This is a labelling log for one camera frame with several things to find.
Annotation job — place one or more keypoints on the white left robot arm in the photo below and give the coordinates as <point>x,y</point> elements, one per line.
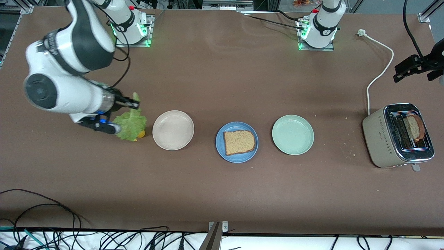
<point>324,31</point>

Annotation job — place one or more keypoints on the brown bread slice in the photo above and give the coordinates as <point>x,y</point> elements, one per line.
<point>416,127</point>
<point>239,142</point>

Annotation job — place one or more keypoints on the grey metal rail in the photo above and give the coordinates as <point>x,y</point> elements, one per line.
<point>227,5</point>

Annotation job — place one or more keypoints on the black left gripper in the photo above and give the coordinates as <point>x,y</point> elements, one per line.
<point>428,62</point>

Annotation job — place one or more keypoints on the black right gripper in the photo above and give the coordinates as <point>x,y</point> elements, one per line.
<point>118,97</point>

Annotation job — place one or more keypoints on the beige chrome toaster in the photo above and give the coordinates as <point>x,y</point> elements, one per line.
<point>381,139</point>

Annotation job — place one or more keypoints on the green round plate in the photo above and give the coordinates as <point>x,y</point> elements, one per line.
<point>293,134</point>

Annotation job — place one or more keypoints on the blue round plate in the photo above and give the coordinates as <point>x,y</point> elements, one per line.
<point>237,159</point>

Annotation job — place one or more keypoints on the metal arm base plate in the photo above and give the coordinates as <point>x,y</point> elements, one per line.
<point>329,49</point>
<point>149,38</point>

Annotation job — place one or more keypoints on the white round plate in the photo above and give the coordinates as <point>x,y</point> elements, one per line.
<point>173,130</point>

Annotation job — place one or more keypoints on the green lettuce leaf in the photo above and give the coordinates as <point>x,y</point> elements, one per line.
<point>130,121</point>

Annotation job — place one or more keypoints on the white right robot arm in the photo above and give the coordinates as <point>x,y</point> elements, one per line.
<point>69,41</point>

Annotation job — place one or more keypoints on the metal corner bracket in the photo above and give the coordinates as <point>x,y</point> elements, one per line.
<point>224,227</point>
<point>425,16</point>

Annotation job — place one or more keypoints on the yellow mustard squeeze bottle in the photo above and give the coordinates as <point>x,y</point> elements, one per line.
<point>141,133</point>

